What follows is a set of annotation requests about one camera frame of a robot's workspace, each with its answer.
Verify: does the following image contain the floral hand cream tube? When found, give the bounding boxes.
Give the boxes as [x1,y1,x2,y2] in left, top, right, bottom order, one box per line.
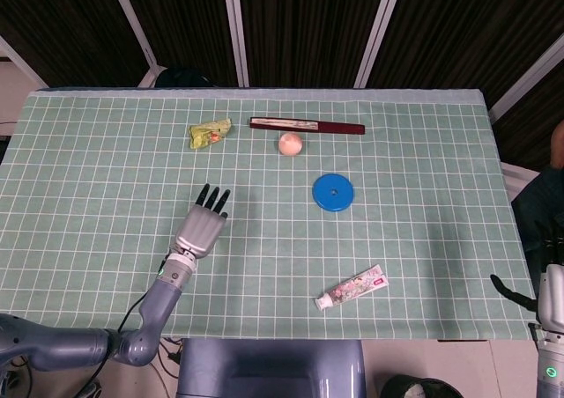
[315,263,391,313]

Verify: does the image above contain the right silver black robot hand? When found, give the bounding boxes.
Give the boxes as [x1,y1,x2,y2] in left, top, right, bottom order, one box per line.
[490,225,564,329]

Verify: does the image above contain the peach coloured ball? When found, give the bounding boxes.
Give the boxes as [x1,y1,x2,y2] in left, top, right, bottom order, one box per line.
[277,131,305,158]

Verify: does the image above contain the black trash bin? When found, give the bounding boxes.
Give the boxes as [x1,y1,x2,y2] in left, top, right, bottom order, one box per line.
[379,373,464,398]

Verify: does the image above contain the dark red folded fan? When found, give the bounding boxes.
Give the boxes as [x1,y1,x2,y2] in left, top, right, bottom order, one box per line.
[249,115,367,137]

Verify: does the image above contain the person in dark clothes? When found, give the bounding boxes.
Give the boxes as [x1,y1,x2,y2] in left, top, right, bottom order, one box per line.
[510,121,564,265]

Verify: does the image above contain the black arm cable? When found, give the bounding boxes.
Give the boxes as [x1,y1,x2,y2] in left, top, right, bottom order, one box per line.
[72,265,164,398]

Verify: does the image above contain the white metal rack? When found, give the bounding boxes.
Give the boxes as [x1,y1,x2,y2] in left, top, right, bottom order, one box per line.
[500,162,556,205]

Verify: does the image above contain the green checked tablecloth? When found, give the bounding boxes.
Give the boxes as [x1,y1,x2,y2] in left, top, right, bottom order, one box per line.
[0,88,532,342]

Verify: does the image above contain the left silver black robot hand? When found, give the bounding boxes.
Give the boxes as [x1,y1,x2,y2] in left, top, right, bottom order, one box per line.
[173,183,233,259]

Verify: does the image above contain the tangled floor cables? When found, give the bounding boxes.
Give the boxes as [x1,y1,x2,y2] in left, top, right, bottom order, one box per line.
[149,336,185,378]

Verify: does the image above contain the blue disc with hole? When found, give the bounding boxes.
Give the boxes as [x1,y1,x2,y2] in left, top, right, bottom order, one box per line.
[311,173,356,214]

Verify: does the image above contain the black object behind table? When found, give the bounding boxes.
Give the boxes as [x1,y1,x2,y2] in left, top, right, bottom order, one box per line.
[153,65,215,90]

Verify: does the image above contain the blue-grey robot torso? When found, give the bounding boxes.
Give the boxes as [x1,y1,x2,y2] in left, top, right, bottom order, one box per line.
[175,338,367,398]

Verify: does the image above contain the white partition frame post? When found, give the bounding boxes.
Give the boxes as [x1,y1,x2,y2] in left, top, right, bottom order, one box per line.
[353,0,407,89]
[486,31,564,125]
[105,0,160,89]
[0,34,48,90]
[221,0,251,87]

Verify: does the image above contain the green snack packet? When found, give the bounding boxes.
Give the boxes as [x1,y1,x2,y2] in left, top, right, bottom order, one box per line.
[188,118,234,151]

